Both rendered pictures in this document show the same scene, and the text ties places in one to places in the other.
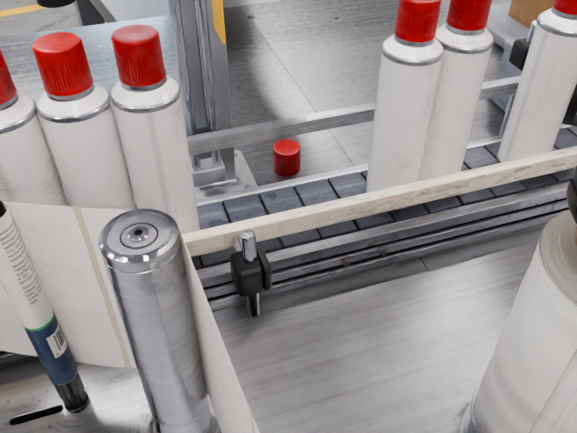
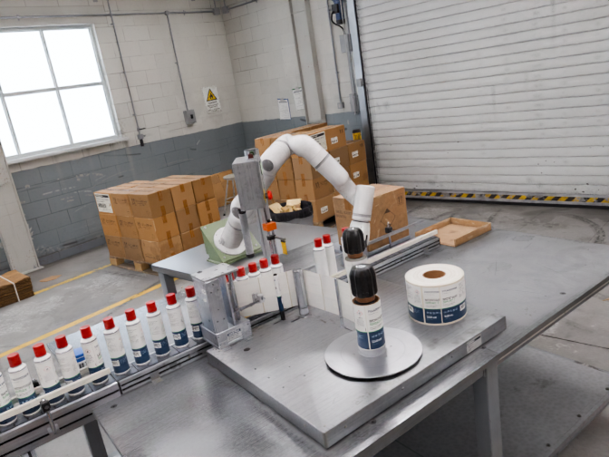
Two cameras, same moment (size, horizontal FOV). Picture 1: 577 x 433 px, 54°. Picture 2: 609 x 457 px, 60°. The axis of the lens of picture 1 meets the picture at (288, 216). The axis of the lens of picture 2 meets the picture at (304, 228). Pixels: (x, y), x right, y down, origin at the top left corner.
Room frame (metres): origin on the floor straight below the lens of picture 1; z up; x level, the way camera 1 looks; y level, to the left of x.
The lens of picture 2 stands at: (-1.59, 0.52, 1.74)
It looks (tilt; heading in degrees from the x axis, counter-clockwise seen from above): 16 degrees down; 344
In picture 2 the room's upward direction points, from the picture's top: 9 degrees counter-clockwise
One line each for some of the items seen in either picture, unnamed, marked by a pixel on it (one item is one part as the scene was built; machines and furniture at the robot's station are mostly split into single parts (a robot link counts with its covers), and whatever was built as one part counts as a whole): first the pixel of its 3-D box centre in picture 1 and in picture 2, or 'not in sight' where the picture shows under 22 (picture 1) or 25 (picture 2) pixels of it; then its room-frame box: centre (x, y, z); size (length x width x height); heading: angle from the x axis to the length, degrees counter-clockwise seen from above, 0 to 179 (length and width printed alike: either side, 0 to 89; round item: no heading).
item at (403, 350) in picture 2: not in sight; (372, 351); (-0.20, -0.03, 0.89); 0.31 x 0.31 x 0.01
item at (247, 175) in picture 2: not in sight; (250, 181); (0.47, 0.13, 1.38); 0.17 x 0.10 x 0.19; 164
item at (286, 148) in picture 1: (286, 156); not in sight; (0.56, 0.00, 0.85); 0.03 x 0.03 x 0.03
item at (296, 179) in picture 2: not in sight; (315, 174); (4.60, -1.48, 0.57); 1.20 x 0.85 x 1.14; 121
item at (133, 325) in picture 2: not in sight; (136, 336); (0.19, 0.68, 0.98); 0.05 x 0.05 x 0.20
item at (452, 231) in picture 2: not in sight; (452, 230); (0.74, -0.94, 0.85); 0.30 x 0.26 x 0.04; 109
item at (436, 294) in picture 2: not in sight; (435, 293); (-0.07, -0.34, 0.95); 0.20 x 0.20 x 0.14
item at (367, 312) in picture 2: not in sight; (367, 308); (-0.20, -0.03, 1.04); 0.09 x 0.09 x 0.29
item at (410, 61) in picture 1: (403, 106); (321, 260); (0.45, -0.10, 0.98); 0.05 x 0.05 x 0.20
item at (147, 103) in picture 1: (157, 153); (278, 278); (0.38, 0.11, 0.98); 0.05 x 0.05 x 0.20
